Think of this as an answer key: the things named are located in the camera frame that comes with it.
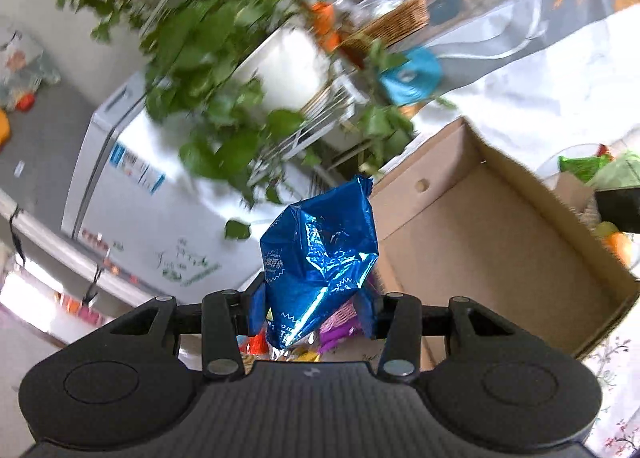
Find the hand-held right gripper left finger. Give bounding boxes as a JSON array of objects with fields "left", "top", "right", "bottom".
[{"left": 112, "top": 272, "right": 268, "bottom": 381}]

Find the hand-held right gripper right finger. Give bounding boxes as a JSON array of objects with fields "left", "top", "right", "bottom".
[{"left": 355, "top": 282, "right": 532, "bottom": 384}]

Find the shiny blue foil snack packet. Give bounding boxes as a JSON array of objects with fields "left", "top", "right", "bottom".
[{"left": 259, "top": 175, "right": 381, "bottom": 351}]

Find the brown cardboard box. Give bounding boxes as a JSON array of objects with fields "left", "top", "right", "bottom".
[{"left": 345, "top": 117, "right": 640, "bottom": 371}]

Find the purple snack packet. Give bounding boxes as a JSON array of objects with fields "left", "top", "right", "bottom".
[{"left": 316, "top": 299, "right": 372, "bottom": 355}]

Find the orange snack packet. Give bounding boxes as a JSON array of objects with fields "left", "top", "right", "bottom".
[{"left": 239, "top": 328, "right": 272, "bottom": 358}]

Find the white chest freezer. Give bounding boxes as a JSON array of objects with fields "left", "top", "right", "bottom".
[{"left": 60, "top": 70, "right": 333, "bottom": 306}]

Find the green pothos plant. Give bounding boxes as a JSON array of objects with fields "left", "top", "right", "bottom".
[{"left": 56, "top": 0, "right": 458, "bottom": 241}]

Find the green packet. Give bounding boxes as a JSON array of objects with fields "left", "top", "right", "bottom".
[{"left": 556, "top": 144, "right": 640, "bottom": 189}]

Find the orange round object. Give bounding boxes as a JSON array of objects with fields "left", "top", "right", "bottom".
[{"left": 594, "top": 220, "right": 640, "bottom": 269}]

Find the black object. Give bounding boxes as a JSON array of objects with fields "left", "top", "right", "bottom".
[{"left": 594, "top": 187, "right": 640, "bottom": 235}]

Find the wicker basket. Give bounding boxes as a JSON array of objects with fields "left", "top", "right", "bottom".
[{"left": 339, "top": 0, "right": 432, "bottom": 52}]

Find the printed bag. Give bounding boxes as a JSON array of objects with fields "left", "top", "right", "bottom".
[{"left": 0, "top": 29, "right": 62, "bottom": 112}]

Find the grey printed tablecloth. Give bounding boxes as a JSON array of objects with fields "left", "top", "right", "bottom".
[{"left": 377, "top": 0, "right": 640, "bottom": 108}]

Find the white wire plant stand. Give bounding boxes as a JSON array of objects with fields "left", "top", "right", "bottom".
[{"left": 247, "top": 70, "right": 373, "bottom": 176}]

